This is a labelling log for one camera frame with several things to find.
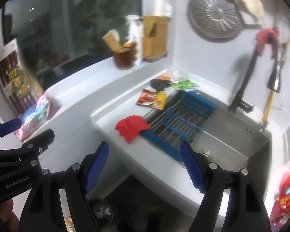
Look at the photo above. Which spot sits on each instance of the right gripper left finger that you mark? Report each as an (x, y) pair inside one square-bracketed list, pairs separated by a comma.
[(42, 210)]

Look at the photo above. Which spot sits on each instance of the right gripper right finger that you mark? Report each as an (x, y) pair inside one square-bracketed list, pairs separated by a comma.
[(245, 211)]

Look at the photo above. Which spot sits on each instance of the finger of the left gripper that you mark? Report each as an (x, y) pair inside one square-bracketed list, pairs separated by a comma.
[(9, 127)]

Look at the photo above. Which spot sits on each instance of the steel wool scrubber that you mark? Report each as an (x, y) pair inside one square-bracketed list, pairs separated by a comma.
[(159, 84)]

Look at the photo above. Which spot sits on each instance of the black bagged trash bin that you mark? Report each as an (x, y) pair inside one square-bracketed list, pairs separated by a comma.
[(102, 212)]

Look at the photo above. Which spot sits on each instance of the person left hand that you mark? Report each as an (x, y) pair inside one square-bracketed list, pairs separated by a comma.
[(8, 216)]

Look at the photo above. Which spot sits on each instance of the pink blue snack bag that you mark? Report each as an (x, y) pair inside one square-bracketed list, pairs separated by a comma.
[(45, 109)]

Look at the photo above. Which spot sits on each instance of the red snack bag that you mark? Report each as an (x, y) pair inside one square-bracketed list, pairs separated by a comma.
[(280, 213)]

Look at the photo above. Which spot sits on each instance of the tall printed box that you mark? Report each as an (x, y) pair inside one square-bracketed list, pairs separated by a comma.
[(19, 85)]

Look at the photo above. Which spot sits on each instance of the stainless steel sink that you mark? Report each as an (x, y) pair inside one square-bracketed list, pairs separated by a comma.
[(233, 141)]

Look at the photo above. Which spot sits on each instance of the blue sink drying rack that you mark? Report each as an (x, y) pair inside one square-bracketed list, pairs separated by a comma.
[(184, 117)]

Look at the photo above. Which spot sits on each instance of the window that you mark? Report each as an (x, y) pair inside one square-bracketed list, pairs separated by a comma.
[(60, 37)]

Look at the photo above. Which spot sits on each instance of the green cucumber chip bag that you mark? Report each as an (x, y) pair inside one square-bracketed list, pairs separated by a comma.
[(185, 85)]

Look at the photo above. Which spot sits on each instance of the red yellow seasoning packet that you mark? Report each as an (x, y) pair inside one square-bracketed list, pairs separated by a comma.
[(152, 99)]

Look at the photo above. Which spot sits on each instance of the brown utensil jar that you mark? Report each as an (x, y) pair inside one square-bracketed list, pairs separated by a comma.
[(123, 54)]

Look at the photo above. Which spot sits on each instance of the orange sponge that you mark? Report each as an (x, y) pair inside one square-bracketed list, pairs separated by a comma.
[(164, 77)]

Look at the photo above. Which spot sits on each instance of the white bottle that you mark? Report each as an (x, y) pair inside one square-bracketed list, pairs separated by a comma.
[(135, 35)]

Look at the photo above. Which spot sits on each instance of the red cloth on faucet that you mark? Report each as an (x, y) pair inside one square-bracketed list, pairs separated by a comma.
[(267, 36)]

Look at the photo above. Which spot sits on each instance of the bamboo knife block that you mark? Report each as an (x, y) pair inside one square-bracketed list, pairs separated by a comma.
[(155, 37)]

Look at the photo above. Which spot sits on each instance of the yellow handled tool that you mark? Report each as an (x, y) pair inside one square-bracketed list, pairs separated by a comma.
[(274, 82)]

